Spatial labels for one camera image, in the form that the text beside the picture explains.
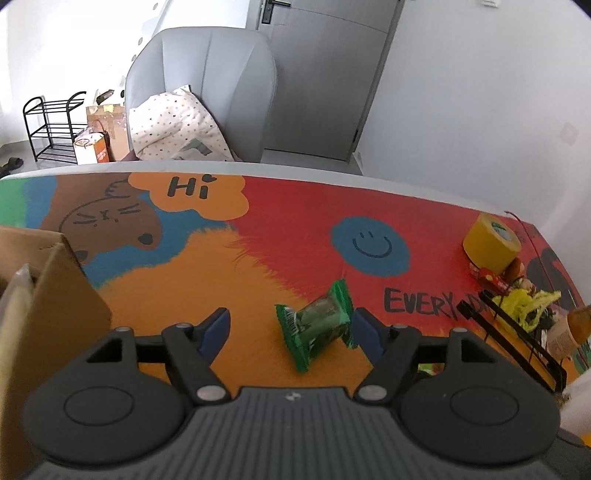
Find black wire basket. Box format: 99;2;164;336
457;290;570;394

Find yellow tape roll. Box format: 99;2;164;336
463;213;522;276

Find white dotted pillow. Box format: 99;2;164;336
129;84;234;162

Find green snack packet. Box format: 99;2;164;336
274;279;356;374

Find orange white paper bag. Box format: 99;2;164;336
73;129;112;165

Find amber glass bottle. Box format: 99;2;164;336
545;305;591;361

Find red snack wrapper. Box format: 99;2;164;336
468;258;527;289

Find cardboard box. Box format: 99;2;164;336
0;225;113;480

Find black door handle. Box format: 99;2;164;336
261;0;293;25

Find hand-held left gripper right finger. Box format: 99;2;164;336
352;307;491;402

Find grey door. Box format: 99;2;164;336
245;0;403;163

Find yellow mesh bag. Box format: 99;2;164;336
492;288;563;331

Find colourful printed table mat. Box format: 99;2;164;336
0;173;591;416

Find grey armchair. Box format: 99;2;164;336
126;27;278;163

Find clear white snack packet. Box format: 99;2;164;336
0;263;41;365

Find brown paper bag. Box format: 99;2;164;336
86;104;133;162

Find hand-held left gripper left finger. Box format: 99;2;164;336
90;307;232;402

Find white paper roll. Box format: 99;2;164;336
558;369;591;445

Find black shoe rack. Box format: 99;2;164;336
23;91;88;163

